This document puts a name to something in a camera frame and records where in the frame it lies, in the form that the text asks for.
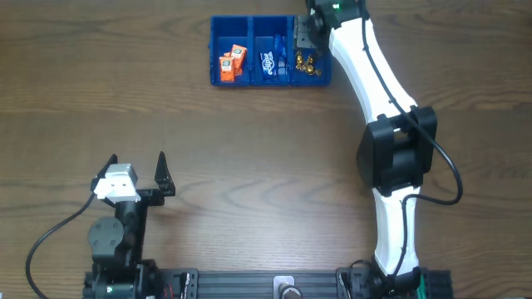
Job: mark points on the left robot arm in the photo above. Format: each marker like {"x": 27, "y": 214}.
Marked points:
{"x": 129, "y": 232}

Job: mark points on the mounting rail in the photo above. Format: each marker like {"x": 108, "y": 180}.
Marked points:
{"x": 241, "y": 284}

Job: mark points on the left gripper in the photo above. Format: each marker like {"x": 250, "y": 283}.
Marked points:
{"x": 149, "y": 197}

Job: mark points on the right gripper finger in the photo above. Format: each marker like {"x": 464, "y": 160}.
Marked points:
{"x": 305, "y": 33}

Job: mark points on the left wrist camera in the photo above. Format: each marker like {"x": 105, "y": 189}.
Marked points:
{"x": 118, "y": 182}

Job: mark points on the blue tray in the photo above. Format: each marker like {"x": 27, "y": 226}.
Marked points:
{"x": 266, "y": 29}

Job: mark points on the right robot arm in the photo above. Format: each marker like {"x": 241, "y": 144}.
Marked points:
{"x": 365, "y": 70}

